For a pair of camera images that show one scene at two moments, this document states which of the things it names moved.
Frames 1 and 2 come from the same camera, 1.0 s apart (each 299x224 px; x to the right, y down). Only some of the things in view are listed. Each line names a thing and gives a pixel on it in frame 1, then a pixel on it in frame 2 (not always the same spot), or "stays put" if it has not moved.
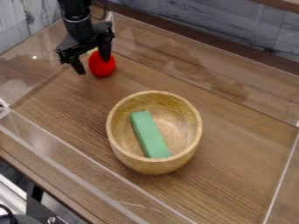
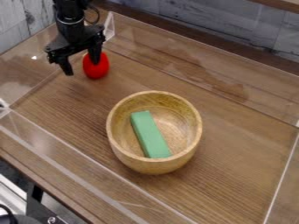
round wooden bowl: [178, 119] stays put
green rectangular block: [149, 134] stays put
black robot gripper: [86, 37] to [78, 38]
